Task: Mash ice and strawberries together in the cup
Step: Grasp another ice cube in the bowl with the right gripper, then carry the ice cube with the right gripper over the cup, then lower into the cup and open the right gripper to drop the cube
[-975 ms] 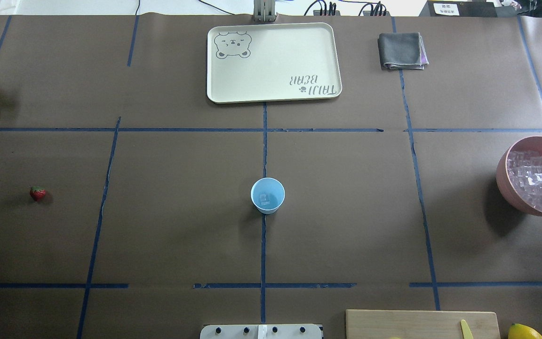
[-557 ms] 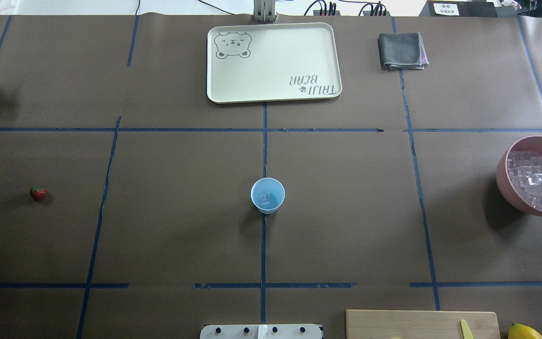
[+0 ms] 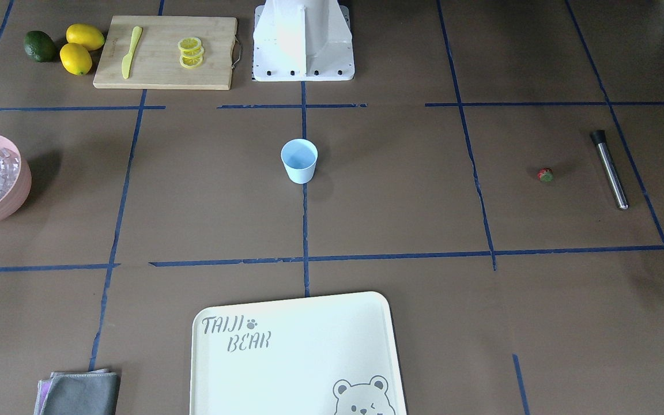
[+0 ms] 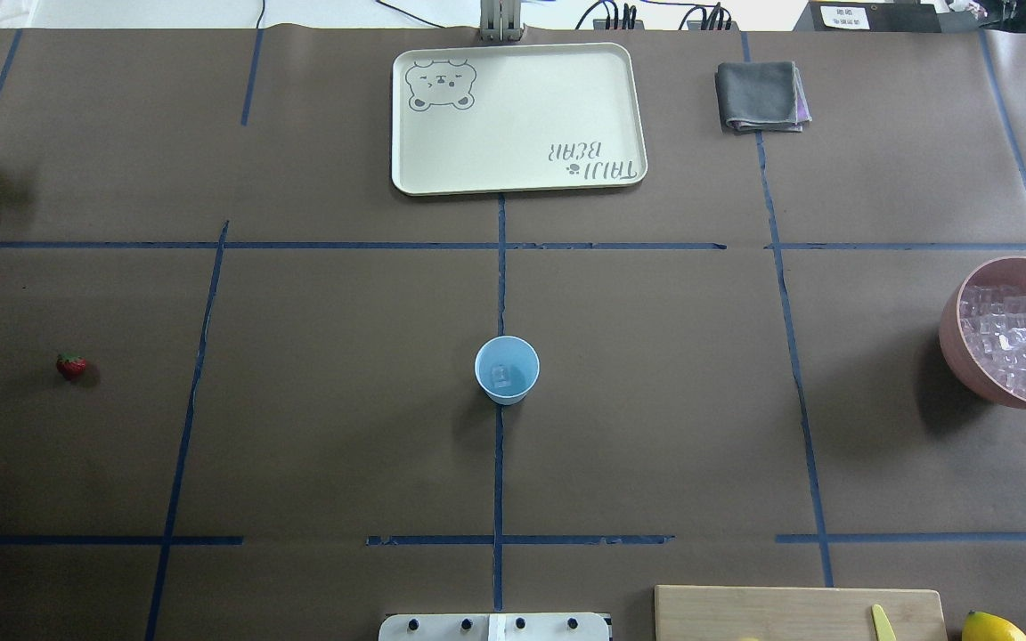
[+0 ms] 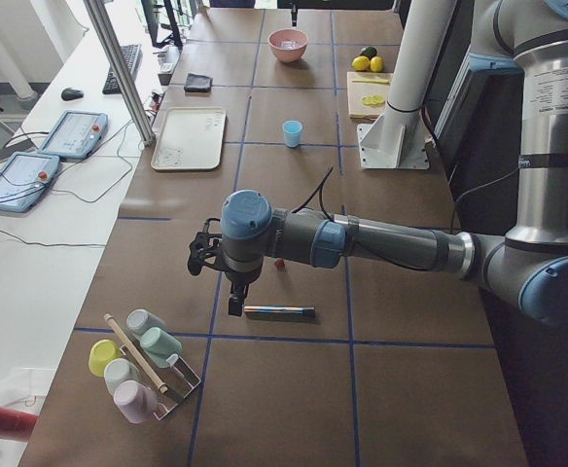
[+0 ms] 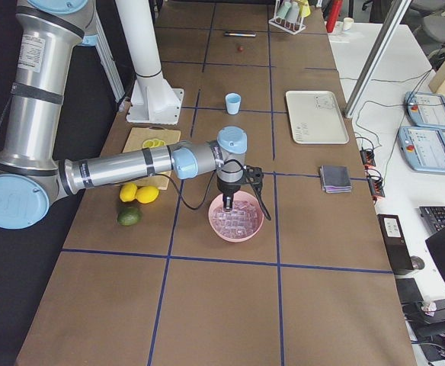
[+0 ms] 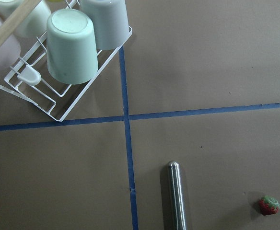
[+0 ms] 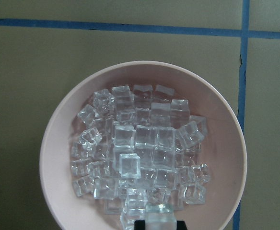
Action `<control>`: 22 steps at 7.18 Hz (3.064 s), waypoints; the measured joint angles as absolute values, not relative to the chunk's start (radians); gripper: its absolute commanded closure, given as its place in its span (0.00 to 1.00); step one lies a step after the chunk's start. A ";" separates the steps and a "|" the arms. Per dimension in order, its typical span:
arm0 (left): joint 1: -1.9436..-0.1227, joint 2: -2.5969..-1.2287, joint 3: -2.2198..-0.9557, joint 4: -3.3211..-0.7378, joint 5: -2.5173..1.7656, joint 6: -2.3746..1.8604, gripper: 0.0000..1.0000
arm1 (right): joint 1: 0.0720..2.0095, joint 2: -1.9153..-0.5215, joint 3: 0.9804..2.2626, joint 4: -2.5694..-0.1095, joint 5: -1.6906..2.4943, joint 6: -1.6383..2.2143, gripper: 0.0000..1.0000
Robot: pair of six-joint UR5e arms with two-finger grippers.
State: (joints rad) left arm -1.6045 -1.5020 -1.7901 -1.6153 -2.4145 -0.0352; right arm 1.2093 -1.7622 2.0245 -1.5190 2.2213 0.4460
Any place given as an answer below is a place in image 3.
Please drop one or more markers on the light blue cup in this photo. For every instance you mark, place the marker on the light blue cup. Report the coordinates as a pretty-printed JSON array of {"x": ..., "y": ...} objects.
[{"x": 300, "y": 158}]

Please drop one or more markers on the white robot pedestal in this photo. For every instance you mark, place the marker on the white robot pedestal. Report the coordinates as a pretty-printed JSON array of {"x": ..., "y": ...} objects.
[{"x": 295, "y": 41}]

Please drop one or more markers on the green lime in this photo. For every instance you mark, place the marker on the green lime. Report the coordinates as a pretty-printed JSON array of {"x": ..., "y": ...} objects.
[{"x": 39, "y": 47}]

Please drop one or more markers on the yellow lemon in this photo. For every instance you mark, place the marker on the yellow lemon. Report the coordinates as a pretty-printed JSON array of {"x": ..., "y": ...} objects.
[
  {"x": 90, "y": 37},
  {"x": 76, "y": 59}
]

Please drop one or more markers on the wooden cutting board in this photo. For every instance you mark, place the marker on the wooden cutting board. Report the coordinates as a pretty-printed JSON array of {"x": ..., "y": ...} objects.
[{"x": 156, "y": 60}]

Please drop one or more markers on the yellow lemon far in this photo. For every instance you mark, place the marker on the yellow lemon far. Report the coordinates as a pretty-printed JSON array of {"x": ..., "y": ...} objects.
[{"x": 90, "y": 37}]

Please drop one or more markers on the grey folded cloth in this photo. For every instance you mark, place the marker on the grey folded cloth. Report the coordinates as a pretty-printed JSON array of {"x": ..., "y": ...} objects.
[{"x": 91, "y": 392}]

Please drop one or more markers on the yellow lemon near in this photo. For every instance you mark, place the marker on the yellow lemon near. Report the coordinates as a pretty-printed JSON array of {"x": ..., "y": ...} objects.
[{"x": 76, "y": 59}]

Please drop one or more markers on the steel muddler black tip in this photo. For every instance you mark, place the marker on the steel muddler black tip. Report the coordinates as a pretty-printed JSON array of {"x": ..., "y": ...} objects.
[{"x": 598, "y": 138}]

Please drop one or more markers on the cream bear tray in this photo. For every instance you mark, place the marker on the cream bear tray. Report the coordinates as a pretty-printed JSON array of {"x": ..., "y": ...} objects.
[{"x": 329, "y": 354}]

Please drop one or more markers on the small strawberry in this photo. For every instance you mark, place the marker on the small strawberry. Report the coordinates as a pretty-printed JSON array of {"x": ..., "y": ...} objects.
[{"x": 545, "y": 175}]

